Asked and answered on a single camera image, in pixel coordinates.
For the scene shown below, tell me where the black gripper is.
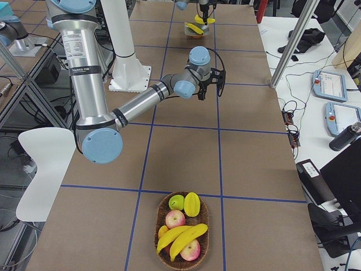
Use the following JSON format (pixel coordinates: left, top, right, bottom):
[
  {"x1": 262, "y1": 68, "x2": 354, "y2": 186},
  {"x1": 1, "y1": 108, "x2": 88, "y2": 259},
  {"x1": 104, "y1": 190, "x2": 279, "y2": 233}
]
[
  {"x1": 197, "y1": 76, "x2": 214, "y2": 100},
  {"x1": 199, "y1": 2, "x2": 210, "y2": 25}
]

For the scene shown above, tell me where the yellow banana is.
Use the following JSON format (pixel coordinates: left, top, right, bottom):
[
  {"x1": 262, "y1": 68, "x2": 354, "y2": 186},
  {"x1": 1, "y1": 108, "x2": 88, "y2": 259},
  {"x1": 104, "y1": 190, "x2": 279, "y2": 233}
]
[
  {"x1": 156, "y1": 225, "x2": 192, "y2": 254},
  {"x1": 193, "y1": 14, "x2": 216, "y2": 25},
  {"x1": 170, "y1": 224, "x2": 208, "y2": 262},
  {"x1": 186, "y1": 23, "x2": 204, "y2": 36}
]

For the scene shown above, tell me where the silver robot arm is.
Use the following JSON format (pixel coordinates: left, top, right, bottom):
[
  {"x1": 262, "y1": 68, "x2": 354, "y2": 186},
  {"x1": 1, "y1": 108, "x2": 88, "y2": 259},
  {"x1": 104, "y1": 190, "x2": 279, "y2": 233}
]
[
  {"x1": 175, "y1": 0, "x2": 218, "y2": 25},
  {"x1": 46, "y1": 1, "x2": 214, "y2": 164}
]

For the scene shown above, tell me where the grey square plate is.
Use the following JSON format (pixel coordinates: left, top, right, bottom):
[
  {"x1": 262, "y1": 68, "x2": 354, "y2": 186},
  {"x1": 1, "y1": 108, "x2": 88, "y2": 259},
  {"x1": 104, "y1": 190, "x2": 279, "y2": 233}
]
[{"x1": 184, "y1": 23, "x2": 209, "y2": 38}]

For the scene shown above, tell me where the woven brown fruit basket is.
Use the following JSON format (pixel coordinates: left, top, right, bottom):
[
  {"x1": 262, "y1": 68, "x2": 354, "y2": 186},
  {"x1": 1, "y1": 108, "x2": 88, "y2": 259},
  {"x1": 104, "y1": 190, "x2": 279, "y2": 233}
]
[{"x1": 154, "y1": 191, "x2": 209, "y2": 270}]

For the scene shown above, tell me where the circuit board upper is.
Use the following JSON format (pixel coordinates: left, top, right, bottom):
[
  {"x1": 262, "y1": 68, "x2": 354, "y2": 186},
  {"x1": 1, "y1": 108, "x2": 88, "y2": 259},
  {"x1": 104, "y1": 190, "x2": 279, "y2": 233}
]
[{"x1": 281, "y1": 111, "x2": 294, "y2": 125}]

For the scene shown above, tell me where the circuit board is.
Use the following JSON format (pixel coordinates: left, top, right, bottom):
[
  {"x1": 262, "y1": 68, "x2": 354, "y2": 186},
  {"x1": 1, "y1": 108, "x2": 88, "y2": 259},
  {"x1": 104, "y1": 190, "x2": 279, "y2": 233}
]
[
  {"x1": 281, "y1": 111, "x2": 294, "y2": 125},
  {"x1": 288, "y1": 131, "x2": 300, "y2": 148}
]

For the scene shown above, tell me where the circuit board lower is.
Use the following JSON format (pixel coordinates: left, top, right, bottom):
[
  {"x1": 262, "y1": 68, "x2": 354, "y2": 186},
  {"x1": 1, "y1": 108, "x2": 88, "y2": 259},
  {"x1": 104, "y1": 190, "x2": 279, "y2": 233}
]
[{"x1": 288, "y1": 131, "x2": 300, "y2": 148}]

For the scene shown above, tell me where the black cloth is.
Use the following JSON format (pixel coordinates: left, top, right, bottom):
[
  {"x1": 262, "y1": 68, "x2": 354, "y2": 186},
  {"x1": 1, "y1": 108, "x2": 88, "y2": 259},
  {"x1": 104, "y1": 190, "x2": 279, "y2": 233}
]
[{"x1": 293, "y1": 28, "x2": 325, "y2": 54}]

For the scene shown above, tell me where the yellow starfruit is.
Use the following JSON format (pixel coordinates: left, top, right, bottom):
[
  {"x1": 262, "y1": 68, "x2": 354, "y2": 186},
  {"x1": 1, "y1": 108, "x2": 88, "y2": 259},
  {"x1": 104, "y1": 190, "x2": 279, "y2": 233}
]
[{"x1": 183, "y1": 192, "x2": 200, "y2": 217}]

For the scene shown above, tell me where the green apple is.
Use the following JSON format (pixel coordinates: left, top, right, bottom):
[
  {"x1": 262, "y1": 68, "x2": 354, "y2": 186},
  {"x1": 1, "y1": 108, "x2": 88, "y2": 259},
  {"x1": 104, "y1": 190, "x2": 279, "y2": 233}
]
[{"x1": 168, "y1": 194, "x2": 184, "y2": 211}]

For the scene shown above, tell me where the upper blue teach pendant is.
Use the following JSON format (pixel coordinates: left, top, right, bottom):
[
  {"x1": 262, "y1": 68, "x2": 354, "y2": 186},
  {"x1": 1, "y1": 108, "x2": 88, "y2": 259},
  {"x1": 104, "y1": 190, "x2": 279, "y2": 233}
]
[{"x1": 312, "y1": 69, "x2": 347, "y2": 102}]

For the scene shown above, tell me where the blue teach pendant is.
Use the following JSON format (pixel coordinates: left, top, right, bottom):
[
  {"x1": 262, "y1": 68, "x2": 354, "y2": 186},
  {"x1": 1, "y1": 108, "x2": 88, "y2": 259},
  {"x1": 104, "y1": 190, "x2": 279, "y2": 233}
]
[
  {"x1": 325, "y1": 102, "x2": 360, "y2": 137},
  {"x1": 312, "y1": 69, "x2": 347, "y2": 102}
]

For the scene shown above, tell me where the red apple back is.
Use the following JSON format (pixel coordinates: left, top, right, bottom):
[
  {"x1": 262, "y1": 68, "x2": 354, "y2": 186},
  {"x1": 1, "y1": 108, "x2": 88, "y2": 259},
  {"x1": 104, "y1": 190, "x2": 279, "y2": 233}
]
[{"x1": 165, "y1": 210, "x2": 186, "y2": 229}]

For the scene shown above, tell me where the red apple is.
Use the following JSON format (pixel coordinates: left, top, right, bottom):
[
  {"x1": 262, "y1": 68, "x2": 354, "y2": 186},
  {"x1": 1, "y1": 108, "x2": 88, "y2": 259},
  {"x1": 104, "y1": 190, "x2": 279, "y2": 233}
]
[
  {"x1": 165, "y1": 210, "x2": 186, "y2": 229},
  {"x1": 180, "y1": 239, "x2": 201, "y2": 261}
]

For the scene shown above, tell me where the lower blue teach pendant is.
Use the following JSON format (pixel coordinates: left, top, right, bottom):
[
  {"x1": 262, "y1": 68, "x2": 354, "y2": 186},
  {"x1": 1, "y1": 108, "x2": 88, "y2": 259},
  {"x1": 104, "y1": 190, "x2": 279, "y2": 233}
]
[{"x1": 325, "y1": 102, "x2": 360, "y2": 137}]

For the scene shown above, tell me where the black box with label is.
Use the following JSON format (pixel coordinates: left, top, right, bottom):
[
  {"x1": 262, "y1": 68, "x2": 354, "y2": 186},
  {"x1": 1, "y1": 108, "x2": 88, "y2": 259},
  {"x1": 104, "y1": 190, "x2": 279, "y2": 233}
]
[{"x1": 296, "y1": 159, "x2": 336, "y2": 205}]

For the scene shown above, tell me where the black water bottle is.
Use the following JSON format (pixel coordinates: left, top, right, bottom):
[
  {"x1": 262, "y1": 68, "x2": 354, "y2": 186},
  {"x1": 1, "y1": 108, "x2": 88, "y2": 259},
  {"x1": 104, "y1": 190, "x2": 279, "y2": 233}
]
[{"x1": 329, "y1": 121, "x2": 360, "y2": 151}]

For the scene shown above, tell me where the red apple front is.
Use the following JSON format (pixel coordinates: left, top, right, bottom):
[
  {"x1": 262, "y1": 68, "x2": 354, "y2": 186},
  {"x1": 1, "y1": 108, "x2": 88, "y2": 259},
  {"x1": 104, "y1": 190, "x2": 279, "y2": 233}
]
[{"x1": 180, "y1": 239, "x2": 201, "y2": 261}]

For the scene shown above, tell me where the black monitor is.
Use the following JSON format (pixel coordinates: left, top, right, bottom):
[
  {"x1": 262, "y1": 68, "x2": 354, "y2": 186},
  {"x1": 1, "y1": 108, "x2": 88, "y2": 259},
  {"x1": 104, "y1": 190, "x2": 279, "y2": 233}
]
[{"x1": 320, "y1": 139, "x2": 360, "y2": 221}]

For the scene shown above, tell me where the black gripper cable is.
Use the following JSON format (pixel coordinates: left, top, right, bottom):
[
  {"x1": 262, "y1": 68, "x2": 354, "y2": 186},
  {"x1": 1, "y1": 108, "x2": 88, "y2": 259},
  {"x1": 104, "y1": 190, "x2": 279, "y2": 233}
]
[{"x1": 207, "y1": 48, "x2": 226, "y2": 98}]

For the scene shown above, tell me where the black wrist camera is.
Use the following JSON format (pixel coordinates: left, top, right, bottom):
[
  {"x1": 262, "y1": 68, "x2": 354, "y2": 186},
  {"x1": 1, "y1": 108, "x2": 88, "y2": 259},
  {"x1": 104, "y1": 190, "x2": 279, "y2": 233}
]
[{"x1": 210, "y1": 68, "x2": 226, "y2": 97}]

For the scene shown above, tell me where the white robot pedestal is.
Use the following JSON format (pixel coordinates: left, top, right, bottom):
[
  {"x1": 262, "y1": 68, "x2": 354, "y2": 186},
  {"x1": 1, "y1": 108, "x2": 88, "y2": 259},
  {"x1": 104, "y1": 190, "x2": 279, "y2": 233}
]
[{"x1": 101, "y1": 0, "x2": 152, "y2": 93}]

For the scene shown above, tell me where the aluminium frame post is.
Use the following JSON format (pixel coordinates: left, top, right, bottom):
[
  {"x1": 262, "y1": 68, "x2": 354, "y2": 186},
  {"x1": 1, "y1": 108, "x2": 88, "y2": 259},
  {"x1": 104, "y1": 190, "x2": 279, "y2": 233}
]
[{"x1": 270, "y1": 0, "x2": 320, "y2": 89}]

